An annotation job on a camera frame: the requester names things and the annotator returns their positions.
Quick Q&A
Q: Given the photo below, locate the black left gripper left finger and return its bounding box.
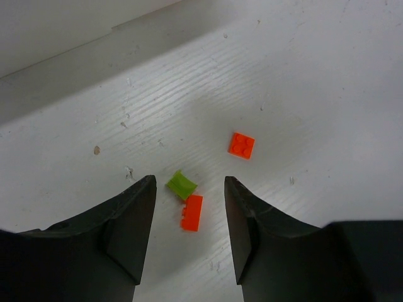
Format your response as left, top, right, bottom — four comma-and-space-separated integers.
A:
1, 175, 157, 301

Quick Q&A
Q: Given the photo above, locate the orange small brick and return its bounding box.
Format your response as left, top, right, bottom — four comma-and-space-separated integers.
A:
180, 194, 203, 232
228, 132, 255, 160

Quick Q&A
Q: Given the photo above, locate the lime green arch brick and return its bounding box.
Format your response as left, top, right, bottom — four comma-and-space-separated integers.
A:
166, 170, 198, 201

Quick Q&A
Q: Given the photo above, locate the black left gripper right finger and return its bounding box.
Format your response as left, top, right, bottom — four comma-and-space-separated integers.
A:
224, 176, 402, 301

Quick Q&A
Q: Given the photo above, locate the white three-compartment plastic bin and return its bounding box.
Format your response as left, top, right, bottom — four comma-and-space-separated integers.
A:
1, 0, 177, 77

